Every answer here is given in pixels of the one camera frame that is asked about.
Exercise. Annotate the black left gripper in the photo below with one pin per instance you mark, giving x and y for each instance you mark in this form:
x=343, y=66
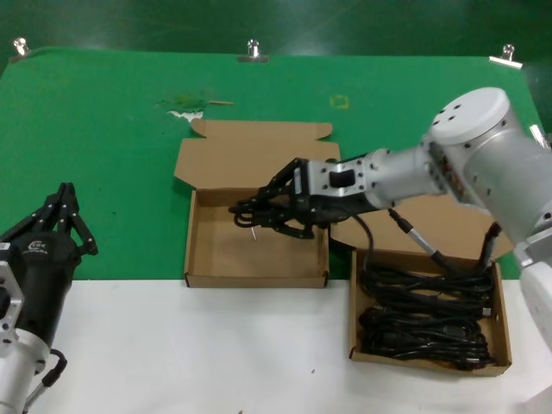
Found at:
x=43, y=267

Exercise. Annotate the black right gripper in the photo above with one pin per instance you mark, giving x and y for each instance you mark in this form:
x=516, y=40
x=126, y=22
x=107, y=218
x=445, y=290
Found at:
x=336, y=209

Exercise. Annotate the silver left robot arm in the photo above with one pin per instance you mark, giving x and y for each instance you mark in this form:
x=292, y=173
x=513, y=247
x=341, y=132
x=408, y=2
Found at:
x=17, y=371

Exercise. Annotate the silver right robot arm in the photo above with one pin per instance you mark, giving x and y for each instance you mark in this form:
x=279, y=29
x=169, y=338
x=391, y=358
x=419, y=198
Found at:
x=474, y=164

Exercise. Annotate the open cardboard box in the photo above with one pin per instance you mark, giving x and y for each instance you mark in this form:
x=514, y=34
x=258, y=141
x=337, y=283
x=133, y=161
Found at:
x=502, y=323
x=259, y=146

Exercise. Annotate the thin metal pin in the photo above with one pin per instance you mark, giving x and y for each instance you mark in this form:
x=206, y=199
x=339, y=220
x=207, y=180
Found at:
x=254, y=235

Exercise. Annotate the green table mat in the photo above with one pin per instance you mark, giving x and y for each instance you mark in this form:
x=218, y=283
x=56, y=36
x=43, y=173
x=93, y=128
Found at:
x=86, y=151

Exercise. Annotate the silver binder clip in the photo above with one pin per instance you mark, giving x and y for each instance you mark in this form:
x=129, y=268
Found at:
x=506, y=58
x=20, y=48
x=537, y=131
x=253, y=54

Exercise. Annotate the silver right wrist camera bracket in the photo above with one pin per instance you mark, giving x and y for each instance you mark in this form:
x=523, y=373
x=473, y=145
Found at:
x=319, y=179

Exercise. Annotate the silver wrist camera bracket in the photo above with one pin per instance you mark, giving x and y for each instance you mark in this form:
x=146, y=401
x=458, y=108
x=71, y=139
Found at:
x=10, y=302
x=319, y=179

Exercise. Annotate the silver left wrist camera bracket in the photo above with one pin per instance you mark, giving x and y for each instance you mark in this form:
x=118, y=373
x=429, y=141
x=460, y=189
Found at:
x=10, y=302

